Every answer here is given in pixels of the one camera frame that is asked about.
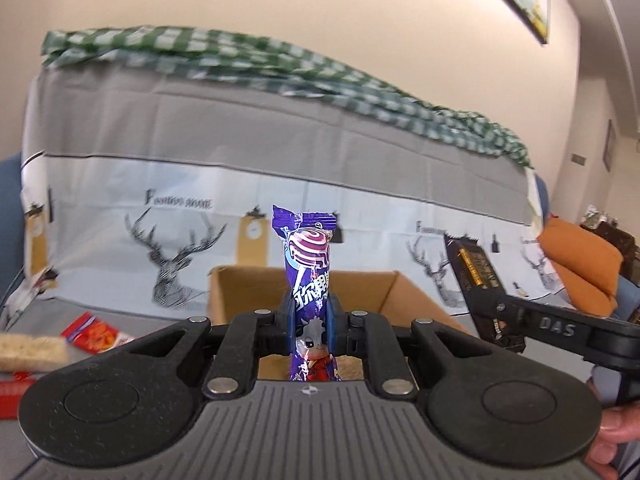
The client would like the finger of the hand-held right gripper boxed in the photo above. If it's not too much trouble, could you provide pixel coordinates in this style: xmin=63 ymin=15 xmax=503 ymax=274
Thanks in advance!
xmin=462 ymin=282 xmax=531 ymax=357

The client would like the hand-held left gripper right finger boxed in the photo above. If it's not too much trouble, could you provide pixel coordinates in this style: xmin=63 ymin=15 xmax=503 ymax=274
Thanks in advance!
xmin=325 ymin=295 xmax=521 ymax=398

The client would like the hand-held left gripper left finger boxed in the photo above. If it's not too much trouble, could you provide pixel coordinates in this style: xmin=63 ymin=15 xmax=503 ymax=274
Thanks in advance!
xmin=100 ymin=292 xmax=296 ymax=401

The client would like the cardboard box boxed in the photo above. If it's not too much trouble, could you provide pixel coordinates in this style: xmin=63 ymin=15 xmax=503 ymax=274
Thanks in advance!
xmin=207 ymin=265 xmax=471 ymax=381

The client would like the black and gold snack packet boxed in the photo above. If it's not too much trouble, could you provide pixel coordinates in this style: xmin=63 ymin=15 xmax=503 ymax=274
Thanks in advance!
xmin=444 ymin=234 xmax=507 ymax=301

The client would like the purple lollipop packet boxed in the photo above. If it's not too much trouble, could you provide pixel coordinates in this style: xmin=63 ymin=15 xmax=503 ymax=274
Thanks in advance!
xmin=271 ymin=205 xmax=341 ymax=383

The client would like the red snack packet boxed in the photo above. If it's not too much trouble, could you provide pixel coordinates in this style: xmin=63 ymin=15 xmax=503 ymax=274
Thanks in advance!
xmin=0 ymin=372 xmax=46 ymax=421
xmin=60 ymin=312 xmax=136 ymax=356

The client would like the pale rice cracker bar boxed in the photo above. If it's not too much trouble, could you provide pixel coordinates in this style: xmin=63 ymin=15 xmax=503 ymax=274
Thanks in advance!
xmin=0 ymin=332 xmax=68 ymax=373

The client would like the person's right hand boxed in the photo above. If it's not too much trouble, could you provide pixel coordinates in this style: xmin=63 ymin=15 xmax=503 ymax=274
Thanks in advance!
xmin=587 ymin=405 xmax=640 ymax=480

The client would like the orange cushion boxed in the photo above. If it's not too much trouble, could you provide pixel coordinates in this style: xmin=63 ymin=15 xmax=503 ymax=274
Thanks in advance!
xmin=537 ymin=217 xmax=626 ymax=296
xmin=552 ymin=260 xmax=618 ymax=318

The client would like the dark wooden cabinet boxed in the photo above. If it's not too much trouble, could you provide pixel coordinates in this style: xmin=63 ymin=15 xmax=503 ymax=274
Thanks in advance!
xmin=580 ymin=205 xmax=640 ymax=281

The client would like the printed grey sofa cover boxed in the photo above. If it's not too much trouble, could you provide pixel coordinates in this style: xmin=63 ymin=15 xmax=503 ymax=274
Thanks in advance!
xmin=0 ymin=67 xmax=601 ymax=480

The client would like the green checkered cloth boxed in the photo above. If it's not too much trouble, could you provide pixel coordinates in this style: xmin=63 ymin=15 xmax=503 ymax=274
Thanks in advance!
xmin=40 ymin=26 xmax=533 ymax=171

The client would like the deer print sofa cover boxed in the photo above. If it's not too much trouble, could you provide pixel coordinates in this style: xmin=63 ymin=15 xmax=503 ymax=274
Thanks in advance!
xmin=0 ymin=155 xmax=640 ymax=326

